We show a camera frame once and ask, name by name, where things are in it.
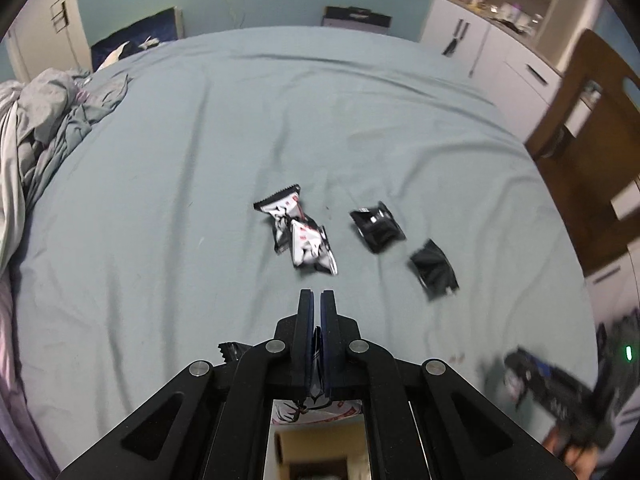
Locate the person's right hand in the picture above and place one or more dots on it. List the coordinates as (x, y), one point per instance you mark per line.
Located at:
(565, 455)

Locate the cardboard box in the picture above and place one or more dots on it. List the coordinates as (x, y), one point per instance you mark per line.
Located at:
(295, 442)

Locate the white door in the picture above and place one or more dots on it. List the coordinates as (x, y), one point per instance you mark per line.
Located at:
(45, 25)

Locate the dark blue pillow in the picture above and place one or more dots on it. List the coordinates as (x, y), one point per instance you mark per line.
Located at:
(135, 40)

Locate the black white deer snack packet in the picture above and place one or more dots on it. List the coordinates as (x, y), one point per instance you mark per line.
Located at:
(280, 210)
(325, 410)
(307, 247)

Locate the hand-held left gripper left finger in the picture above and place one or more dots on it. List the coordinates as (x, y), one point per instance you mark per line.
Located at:
(306, 320)

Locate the group of small bottles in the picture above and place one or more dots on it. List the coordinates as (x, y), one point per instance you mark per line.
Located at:
(505, 10)

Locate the brown wooden chair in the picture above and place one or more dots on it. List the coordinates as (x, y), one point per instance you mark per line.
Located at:
(590, 170)

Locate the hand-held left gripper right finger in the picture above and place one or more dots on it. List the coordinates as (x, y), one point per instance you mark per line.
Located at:
(329, 320)

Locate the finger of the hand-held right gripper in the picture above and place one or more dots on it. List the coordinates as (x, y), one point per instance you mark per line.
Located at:
(525, 362)

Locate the white cabinet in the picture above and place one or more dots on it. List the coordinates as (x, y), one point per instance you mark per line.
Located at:
(480, 55)

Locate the grey crumpled duvet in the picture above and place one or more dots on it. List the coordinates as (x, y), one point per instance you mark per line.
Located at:
(35, 125)

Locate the black bag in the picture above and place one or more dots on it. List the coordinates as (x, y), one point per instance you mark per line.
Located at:
(357, 19)

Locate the plain black foil snack packet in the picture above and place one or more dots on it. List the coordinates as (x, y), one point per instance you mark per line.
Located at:
(434, 270)
(377, 230)

